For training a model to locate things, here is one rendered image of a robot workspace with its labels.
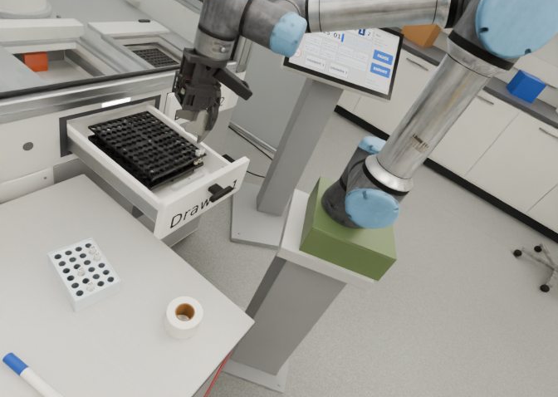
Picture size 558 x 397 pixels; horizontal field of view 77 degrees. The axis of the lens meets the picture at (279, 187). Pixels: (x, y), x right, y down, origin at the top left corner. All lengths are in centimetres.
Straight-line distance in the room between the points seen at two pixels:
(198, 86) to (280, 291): 69
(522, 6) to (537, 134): 305
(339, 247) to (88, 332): 60
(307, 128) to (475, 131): 214
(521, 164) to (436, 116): 307
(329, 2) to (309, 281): 75
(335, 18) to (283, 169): 125
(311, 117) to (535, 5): 126
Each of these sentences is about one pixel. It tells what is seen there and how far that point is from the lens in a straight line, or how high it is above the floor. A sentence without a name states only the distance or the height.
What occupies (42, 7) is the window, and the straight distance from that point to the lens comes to 84.
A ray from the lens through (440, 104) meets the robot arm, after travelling 70.
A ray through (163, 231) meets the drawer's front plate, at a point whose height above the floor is 84.
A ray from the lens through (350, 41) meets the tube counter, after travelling 168.
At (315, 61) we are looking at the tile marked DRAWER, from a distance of 159.
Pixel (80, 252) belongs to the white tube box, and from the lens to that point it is 82.
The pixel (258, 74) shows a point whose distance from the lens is 266.
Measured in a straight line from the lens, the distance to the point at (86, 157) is 94.
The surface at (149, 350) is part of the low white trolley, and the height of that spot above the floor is 76.
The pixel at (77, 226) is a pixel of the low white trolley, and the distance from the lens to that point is 92.
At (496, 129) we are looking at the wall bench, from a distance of 365.
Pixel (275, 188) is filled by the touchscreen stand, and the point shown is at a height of 24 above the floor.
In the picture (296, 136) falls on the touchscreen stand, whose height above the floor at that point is 60.
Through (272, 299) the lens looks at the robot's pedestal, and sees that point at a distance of 122.
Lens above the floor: 144
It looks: 36 degrees down
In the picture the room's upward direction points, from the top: 25 degrees clockwise
